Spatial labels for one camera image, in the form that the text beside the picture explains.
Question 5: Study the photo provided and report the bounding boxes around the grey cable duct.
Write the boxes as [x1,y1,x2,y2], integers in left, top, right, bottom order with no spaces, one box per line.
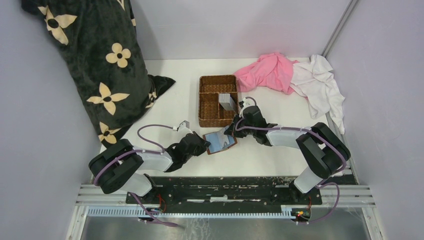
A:
[86,206,296,220]

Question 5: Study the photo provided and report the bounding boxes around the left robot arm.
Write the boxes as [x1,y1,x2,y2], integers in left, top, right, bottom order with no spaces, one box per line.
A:
[88,132,211,204]

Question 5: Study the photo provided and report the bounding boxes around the black floral pillow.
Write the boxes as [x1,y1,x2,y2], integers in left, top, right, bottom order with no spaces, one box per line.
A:
[21,0,175,147]

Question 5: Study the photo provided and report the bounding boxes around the brown leather card holder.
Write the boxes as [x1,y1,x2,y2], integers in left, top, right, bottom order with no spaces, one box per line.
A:
[203,131,238,155]

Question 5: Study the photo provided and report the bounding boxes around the grey card stack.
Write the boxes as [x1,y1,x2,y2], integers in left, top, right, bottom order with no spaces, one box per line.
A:
[218,93,238,113]

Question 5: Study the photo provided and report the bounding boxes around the pink cloth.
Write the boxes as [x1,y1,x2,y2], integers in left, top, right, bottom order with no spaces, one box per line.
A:
[233,52,298,95]

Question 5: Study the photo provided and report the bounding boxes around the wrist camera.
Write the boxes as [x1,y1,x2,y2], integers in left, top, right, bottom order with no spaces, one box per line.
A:
[238,98,255,110]
[172,120,193,136]

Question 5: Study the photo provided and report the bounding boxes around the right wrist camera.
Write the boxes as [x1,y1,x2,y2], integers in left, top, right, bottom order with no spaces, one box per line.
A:
[238,98,255,110]

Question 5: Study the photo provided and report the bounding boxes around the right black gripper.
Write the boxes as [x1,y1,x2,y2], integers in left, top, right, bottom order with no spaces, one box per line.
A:
[224,113,256,138]

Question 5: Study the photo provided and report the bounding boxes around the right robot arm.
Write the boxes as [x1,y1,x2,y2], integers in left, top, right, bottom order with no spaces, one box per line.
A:
[224,105,351,204]

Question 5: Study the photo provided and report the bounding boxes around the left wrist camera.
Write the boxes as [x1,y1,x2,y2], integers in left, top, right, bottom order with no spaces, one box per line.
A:
[172,120,193,136]

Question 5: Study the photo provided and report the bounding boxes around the brown woven basket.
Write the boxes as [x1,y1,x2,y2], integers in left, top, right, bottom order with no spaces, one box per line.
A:
[198,75,239,128]

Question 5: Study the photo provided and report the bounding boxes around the white cloth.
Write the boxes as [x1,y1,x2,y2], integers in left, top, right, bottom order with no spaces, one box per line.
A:
[290,54,346,135]

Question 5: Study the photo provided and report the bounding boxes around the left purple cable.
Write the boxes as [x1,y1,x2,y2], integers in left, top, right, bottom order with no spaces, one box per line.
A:
[93,124,180,228]

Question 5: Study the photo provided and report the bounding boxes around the white credit card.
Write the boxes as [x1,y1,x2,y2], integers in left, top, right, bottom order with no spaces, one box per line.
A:
[217,126,235,149]

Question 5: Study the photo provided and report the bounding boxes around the purple cable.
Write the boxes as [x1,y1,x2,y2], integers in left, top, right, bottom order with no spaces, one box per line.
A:
[93,124,180,228]
[234,96,348,225]

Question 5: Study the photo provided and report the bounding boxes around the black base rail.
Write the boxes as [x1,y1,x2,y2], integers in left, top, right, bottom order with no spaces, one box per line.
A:
[125,176,324,210]

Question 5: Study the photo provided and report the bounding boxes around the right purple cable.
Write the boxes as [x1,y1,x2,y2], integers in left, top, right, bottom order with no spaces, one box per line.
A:
[234,96,348,225]

